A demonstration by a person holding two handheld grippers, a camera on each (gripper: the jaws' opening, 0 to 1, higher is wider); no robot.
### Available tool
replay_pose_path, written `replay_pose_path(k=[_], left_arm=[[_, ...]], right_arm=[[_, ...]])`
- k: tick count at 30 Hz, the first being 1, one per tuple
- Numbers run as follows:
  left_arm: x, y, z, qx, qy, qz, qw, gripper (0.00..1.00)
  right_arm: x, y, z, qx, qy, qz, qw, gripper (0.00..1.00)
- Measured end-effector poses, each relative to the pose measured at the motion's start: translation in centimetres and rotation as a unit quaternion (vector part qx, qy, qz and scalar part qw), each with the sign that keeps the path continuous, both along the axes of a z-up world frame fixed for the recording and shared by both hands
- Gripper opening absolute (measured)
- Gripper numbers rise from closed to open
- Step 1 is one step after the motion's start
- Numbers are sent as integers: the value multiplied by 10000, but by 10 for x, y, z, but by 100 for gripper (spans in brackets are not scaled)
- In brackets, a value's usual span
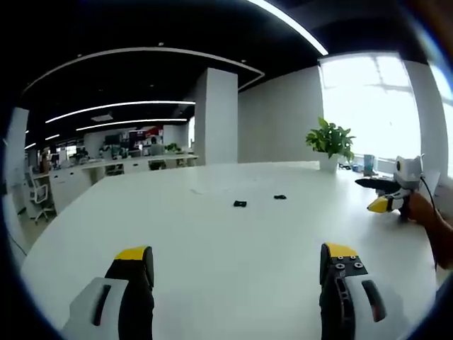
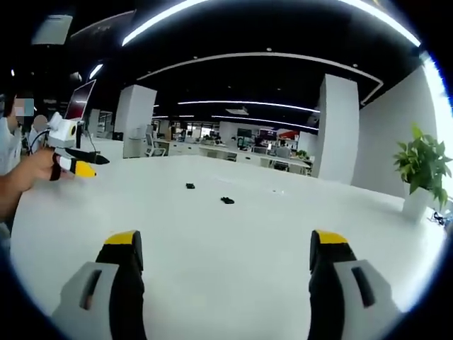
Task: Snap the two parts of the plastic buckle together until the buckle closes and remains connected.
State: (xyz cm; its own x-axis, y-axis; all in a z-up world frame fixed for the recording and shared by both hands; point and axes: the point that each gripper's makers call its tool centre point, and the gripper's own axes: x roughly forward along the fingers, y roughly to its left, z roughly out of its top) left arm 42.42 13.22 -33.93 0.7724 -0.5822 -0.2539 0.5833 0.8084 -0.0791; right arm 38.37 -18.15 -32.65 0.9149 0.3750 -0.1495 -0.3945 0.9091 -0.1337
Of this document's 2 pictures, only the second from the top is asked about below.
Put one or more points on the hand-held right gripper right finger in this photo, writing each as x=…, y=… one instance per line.
x=354, y=290

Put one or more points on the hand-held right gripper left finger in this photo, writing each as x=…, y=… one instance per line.
x=95, y=290

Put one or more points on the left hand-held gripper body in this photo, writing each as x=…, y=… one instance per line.
x=63, y=131

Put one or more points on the black plastic buckle part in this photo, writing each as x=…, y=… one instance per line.
x=227, y=200
x=190, y=185

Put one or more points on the person's left hand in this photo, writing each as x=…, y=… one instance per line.
x=42, y=165

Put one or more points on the monitor with red screen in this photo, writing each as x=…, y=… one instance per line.
x=79, y=101

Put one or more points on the white office chair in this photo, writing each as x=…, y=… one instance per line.
x=155, y=146

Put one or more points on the white plant pot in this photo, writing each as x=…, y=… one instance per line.
x=415, y=205

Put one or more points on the small dark blue object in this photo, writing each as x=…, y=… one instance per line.
x=438, y=216

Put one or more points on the small white scrap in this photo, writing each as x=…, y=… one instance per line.
x=279, y=191

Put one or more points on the green potted plant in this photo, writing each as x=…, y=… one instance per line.
x=423, y=159

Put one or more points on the long ceiling light strip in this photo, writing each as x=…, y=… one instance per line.
x=247, y=7

